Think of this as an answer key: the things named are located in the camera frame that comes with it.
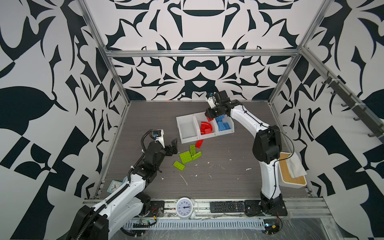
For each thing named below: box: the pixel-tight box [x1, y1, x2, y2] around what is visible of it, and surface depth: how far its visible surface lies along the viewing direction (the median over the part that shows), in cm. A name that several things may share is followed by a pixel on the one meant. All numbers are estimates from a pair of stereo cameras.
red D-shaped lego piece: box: [200, 121, 213, 135], surface depth 103 cm
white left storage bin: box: [176, 114, 200, 144], surface depth 103 cm
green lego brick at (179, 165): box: [173, 160, 185, 171], surface depth 89 cm
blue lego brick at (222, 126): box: [215, 118, 231, 132], surface depth 103 cm
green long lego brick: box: [190, 144, 197, 155], surface depth 96 cm
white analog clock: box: [175, 197, 196, 220], surface depth 74 cm
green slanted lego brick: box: [191, 151, 202, 161], surface depth 93 cm
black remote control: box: [210, 201, 246, 213], surface depth 76 cm
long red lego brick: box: [195, 139, 204, 149], surface depth 98 cm
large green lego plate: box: [179, 150, 193, 164], surface depth 93 cm
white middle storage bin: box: [193, 111, 218, 140], surface depth 100 cm
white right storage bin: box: [215, 114, 235, 136], surface depth 101 cm
